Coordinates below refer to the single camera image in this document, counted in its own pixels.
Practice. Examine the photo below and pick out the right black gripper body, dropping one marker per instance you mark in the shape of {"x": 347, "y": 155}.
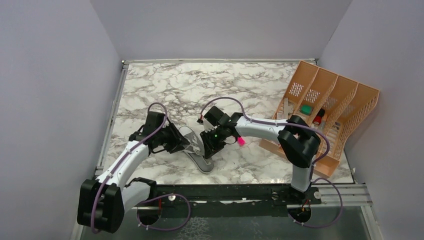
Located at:
{"x": 214, "y": 139}

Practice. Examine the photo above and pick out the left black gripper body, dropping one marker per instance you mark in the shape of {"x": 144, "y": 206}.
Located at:
{"x": 169, "y": 137}

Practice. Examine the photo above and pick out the grey canvas sneaker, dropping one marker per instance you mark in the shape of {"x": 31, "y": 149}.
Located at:
{"x": 195, "y": 150}

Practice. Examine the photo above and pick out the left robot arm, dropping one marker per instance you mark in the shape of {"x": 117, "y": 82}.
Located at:
{"x": 104, "y": 201}

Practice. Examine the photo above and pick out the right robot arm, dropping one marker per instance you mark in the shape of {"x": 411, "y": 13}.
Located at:
{"x": 298, "y": 141}

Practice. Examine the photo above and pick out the pink plastic bar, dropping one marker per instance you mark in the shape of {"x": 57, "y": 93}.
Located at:
{"x": 240, "y": 141}

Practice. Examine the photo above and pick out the green cap item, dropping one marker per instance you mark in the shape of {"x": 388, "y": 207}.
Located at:
{"x": 306, "y": 109}

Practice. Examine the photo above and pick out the red cap bottle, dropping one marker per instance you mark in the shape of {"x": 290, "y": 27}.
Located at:
{"x": 319, "y": 117}

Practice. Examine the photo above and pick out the orange plastic organizer tray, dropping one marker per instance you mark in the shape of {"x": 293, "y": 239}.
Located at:
{"x": 346, "y": 103}

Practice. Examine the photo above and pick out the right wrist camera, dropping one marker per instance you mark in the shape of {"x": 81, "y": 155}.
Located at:
{"x": 208, "y": 127}

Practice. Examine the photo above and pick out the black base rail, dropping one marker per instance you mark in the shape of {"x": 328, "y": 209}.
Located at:
{"x": 225, "y": 200}

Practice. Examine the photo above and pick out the grey metal bracket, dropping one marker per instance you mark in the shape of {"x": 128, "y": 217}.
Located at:
{"x": 284, "y": 110}

